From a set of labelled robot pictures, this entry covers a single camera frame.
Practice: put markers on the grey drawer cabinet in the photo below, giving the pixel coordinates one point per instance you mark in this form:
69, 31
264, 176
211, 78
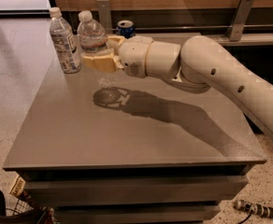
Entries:
141, 152

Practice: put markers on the right metal wall bracket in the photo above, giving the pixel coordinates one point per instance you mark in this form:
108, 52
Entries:
236, 28

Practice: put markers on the labelled upright water bottle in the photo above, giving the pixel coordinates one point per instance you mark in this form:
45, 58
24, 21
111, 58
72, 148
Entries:
64, 43

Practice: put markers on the black wire basket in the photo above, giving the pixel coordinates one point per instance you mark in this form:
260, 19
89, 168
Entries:
24, 211

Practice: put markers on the blue soda can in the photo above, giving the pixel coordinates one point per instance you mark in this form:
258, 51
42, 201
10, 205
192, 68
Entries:
126, 28

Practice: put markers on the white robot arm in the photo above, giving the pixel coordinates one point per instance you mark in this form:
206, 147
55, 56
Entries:
195, 66

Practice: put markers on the tan paper packet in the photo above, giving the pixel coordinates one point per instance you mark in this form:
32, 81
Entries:
17, 186

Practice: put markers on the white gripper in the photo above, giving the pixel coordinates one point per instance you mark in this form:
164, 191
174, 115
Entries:
133, 56

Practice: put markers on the black white striped handle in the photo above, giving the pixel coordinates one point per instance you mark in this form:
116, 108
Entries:
254, 208

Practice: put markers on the left metal wall bracket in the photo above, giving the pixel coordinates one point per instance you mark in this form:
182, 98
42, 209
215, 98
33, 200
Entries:
104, 13

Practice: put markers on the clear crinkled water bottle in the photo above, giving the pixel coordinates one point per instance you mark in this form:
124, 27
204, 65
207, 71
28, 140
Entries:
93, 41

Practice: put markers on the metal wall bracket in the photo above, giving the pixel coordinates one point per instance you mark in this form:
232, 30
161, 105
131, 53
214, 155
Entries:
236, 28
104, 13

